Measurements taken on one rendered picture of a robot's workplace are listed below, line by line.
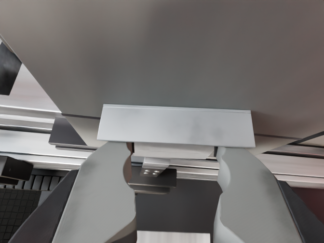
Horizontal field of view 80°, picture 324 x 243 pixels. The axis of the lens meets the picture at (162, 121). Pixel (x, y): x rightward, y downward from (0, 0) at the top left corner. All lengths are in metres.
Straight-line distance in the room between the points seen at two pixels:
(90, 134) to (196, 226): 0.64
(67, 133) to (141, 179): 0.22
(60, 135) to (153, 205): 0.54
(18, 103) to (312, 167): 0.65
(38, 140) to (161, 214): 0.45
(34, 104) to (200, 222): 0.66
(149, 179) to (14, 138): 0.32
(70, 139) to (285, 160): 0.52
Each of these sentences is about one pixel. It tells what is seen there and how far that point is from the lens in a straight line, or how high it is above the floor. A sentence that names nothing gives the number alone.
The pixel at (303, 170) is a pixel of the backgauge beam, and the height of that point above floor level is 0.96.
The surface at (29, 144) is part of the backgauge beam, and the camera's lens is 0.53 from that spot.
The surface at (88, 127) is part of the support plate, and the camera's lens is 0.16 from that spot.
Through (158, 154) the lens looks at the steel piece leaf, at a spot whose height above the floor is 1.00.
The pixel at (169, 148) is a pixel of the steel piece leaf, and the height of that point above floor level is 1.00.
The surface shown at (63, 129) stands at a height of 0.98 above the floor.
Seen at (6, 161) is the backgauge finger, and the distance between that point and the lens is 0.48.
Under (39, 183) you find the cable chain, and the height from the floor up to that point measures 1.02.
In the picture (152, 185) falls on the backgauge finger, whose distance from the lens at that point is 0.41.
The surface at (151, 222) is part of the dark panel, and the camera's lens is 0.74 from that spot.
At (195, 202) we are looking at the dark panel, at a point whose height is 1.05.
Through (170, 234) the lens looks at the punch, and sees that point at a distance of 0.24.
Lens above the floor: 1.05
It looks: 22 degrees down
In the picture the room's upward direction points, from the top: 177 degrees counter-clockwise
